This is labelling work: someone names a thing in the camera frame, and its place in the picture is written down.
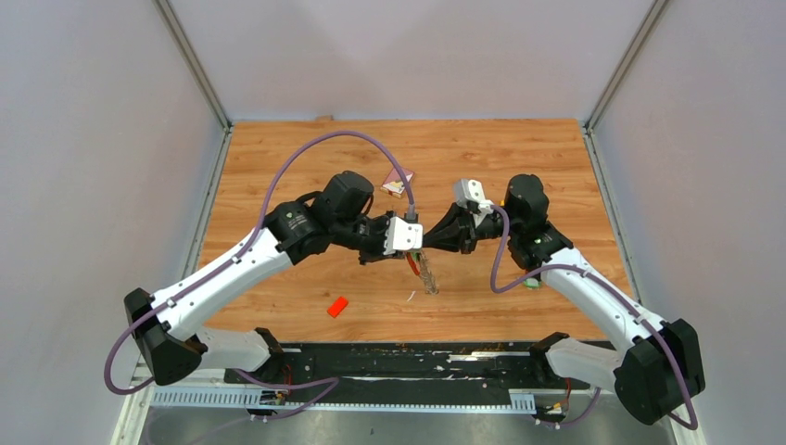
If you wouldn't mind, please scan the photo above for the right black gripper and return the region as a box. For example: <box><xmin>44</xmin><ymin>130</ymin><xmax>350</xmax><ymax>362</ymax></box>
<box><xmin>422</xmin><ymin>201</ymin><xmax>521</xmax><ymax>255</ymax></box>

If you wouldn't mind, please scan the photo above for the metal key organizer red handle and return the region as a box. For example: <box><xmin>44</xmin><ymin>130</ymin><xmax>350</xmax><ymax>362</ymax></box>
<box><xmin>405</xmin><ymin>250</ymin><xmax>439</xmax><ymax>295</ymax></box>

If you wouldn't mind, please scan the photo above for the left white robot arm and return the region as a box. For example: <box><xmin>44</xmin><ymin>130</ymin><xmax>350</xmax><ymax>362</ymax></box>
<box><xmin>124</xmin><ymin>171</ymin><xmax>396</xmax><ymax>386</ymax></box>

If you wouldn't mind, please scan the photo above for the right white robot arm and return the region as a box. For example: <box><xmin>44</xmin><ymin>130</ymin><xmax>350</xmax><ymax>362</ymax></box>
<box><xmin>423</xmin><ymin>174</ymin><xmax>705</xmax><ymax>430</ymax></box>

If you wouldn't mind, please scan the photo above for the playing card box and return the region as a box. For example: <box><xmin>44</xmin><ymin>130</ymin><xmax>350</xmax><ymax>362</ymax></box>
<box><xmin>379</xmin><ymin>168</ymin><xmax>407</xmax><ymax>198</ymax></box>

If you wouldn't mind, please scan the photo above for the small orange block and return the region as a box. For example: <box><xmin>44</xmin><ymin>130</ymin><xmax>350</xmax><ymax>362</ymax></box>
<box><xmin>326</xmin><ymin>297</ymin><xmax>349</xmax><ymax>318</ymax></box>

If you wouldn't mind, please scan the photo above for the small green toy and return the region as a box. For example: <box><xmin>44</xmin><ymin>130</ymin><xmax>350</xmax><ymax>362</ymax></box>
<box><xmin>522</xmin><ymin>278</ymin><xmax>541</xmax><ymax>289</ymax></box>

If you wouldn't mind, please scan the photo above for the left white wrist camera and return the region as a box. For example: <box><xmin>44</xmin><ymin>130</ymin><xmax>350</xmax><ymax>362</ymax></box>
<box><xmin>383</xmin><ymin>216</ymin><xmax>424</xmax><ymax>255</ymax></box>

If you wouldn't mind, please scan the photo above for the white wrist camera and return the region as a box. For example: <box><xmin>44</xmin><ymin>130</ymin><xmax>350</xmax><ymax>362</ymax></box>
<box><xmin>452</xmin><ymin>178</ymin><xmax>493</xmax><ymax>215</ymax></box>
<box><xmin>383</xmin><ymin>216</ymin><xmax>424</xmax><ymax>255</ymax></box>

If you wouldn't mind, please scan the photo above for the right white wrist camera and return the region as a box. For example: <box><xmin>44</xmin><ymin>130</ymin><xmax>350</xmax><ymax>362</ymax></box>
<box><xmin>452</xmin><ymin>178</ymin><xmax>493</xmax><ymax>215</ymax></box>

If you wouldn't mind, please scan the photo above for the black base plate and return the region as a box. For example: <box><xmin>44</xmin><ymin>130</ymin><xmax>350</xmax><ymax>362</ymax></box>
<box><xmin>251</xmin><ymin>341</ymin><xmax>589</xmax><ymax>406</ymax></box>

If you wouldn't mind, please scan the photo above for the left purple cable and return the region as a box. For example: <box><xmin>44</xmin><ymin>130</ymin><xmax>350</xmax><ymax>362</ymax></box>
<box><xmin>103</xmin><ymin>130</ymin><xmax>419</xmax><ymax>396</ymax></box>

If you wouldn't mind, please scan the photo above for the white slotted cable duct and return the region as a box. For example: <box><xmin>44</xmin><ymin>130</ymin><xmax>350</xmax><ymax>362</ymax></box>
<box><xmin>149</xmin><ymin>387</ymin><xmax>538</xmax><ymax>413</ymax></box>

